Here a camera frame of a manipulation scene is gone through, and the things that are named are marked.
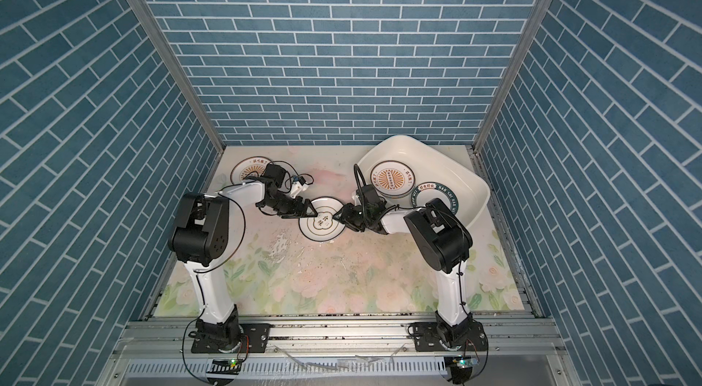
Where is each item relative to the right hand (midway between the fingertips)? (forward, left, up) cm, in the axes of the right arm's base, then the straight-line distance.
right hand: (336, 219), depth 95 cm
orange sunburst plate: (+24, +42, -2) cm, 48 cm away
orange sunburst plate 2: (+21, -19, 0) cm, 29 cm away
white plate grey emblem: (-2, +4, -3) cm, 6 cm away
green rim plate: (+16, -32, -2) cm, 36 cm away
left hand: (+1, +8, 0) cm, 8 cm away
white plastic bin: (+29, -35, 0) cm, 45 cm away
